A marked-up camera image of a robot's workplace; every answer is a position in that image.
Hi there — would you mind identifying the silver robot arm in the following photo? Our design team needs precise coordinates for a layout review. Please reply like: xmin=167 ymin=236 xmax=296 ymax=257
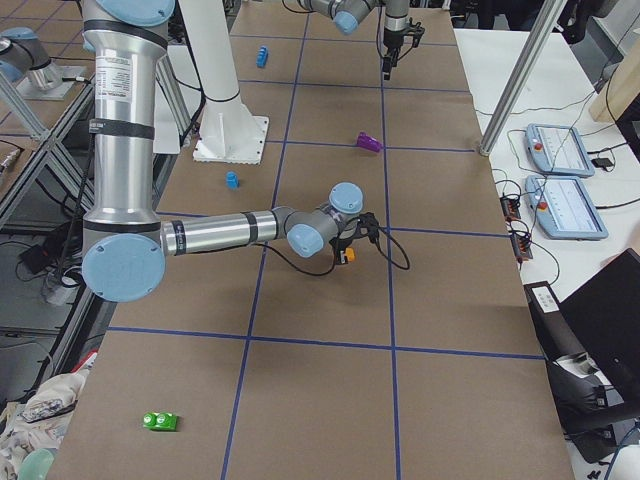
xmin=82 ymin=1 xmax=363 ymax=302
xmin=294 ymin=0 xmax=425 ymax=80

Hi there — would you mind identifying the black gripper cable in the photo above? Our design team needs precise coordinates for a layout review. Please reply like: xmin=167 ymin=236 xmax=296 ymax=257
xmin=264 ymin=227 xmax=412 ymax=277

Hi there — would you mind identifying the blue block near pedestal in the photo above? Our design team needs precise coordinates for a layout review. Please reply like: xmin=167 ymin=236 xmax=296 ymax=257
xmin=225 ymin=171 xmax=240 ymax=190

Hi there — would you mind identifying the upper teach pendant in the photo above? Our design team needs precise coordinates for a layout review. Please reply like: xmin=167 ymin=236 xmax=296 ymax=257
xmin=525 ymin=123 xmax=595 ymax=178

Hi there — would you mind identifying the lower teach pendant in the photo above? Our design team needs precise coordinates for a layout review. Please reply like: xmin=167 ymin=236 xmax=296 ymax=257
xmin=525 ymin=175 xmax=609 ymax=241

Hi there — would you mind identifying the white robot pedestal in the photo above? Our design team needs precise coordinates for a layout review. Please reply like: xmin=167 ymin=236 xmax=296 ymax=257
xmin=179 ymin=0 xmax=269 ymax=165

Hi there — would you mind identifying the aluminium frame post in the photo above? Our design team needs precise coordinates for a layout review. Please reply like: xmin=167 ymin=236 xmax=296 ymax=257
xmin=478 ymin=0 xmax=566 ymax=157

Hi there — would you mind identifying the purple trapezoid block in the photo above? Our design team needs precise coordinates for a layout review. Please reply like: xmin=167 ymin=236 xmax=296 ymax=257
xmin=356 ymin=131 xmax=383 ymax=153

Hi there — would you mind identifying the orange trapezoid block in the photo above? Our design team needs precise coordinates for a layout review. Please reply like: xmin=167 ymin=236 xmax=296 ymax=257
xmin=344 ymin=247 xmax=356 ymax=263

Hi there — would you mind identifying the long blue block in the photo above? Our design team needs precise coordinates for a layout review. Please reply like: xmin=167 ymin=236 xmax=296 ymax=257
xmin=256 ymin=45 xmax=269 ymax=68

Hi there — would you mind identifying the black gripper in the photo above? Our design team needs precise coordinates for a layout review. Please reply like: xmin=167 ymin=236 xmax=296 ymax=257
xmin=383 ymin=18 xmax=424 ymax=80
xmin=330 ymin=212 xmax=376 ymax=263

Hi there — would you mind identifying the black laptop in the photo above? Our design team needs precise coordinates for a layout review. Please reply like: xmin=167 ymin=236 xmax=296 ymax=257
xmin=560 ymin=248 xmax=639 ymax=400

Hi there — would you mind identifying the patterned cloth bag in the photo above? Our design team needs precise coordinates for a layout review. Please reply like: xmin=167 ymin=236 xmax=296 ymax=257
xmin=1 ymin=368 xmax=90 ymax=479

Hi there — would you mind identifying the green double block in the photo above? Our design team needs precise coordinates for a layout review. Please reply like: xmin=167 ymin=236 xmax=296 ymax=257
xmin=142 ymin=411 xmax=179 ymax=432

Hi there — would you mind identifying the teach pendant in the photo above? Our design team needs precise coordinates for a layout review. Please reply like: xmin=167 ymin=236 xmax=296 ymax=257
xmin=525 ymin=123 xmax=595 ymax=178
xmin=525 ymin=175 xmax=609 ymax=241

